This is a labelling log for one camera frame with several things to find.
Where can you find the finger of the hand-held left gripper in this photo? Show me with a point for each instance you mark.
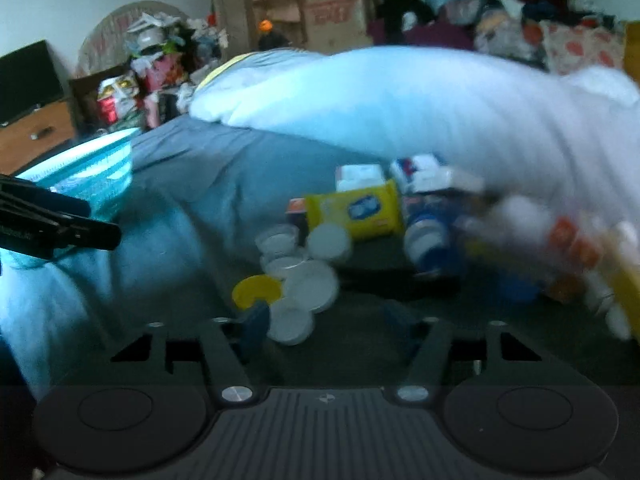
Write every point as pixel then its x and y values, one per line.
pixel 45 196
pixel 75 232

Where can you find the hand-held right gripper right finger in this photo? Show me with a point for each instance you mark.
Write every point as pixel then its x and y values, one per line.
pixel 400 322

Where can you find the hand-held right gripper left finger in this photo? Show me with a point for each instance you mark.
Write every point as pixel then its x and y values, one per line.
pixel 256 327

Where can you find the small white round lid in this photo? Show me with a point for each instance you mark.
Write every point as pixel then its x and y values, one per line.
pixel 291 325

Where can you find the yellow round lid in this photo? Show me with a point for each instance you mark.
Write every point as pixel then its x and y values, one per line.
pixel 255 291

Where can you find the teal plastic basket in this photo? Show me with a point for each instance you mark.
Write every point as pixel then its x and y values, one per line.
pixel 100 170

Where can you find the wooden dresser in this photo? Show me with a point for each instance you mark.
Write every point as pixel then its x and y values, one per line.
pixel 35 135

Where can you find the large white round lid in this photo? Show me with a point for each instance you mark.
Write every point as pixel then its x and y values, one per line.
pixel 311 285

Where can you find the blue jar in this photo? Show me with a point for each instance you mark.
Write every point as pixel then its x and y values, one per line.
pixel 430 245

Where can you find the clear plastic cup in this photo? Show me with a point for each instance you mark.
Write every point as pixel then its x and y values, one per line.
pixel 277 239

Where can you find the black television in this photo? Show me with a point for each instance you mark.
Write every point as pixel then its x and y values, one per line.
pixel 27 80

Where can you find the yellow wipes packet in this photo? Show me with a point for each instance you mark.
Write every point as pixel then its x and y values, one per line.
pixel 360 210

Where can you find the blue round lid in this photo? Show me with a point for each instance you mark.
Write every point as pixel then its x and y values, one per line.
pixel 520 286

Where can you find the blue bed sheet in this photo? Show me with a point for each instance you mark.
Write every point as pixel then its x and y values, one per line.
pixel 200 185

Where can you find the white and blue packet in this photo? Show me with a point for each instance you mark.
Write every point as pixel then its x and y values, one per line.
pixel 415 170

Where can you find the small white box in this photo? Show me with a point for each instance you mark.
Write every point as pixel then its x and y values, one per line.
pixel 357 175

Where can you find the pile of colourful clutter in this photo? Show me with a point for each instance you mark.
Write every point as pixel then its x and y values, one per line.
pixel 160 70

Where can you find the arched woven screen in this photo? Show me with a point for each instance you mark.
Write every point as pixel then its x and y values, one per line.
pixel 107 25

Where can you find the orange and white bottle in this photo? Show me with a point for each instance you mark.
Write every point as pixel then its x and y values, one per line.
pixel 570 245

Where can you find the white pillow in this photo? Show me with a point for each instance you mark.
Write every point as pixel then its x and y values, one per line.
pixel 400 100
pixel 605 85

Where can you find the long yellow box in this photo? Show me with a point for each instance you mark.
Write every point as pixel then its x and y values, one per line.
pixel 625 280

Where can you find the small orange object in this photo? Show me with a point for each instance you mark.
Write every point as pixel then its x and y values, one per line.
pixel 265 25

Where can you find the wooden wardrobe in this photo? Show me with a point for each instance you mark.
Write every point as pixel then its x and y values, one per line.
pixel 250 0

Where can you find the printed cardboard box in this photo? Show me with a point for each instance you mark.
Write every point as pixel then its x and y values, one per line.
pixel 335 10

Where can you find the pile of clothes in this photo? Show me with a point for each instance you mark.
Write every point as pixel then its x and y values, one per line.
pixel 490 15

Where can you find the wooden headboard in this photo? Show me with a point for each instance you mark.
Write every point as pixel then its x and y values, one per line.
pixel 632 50

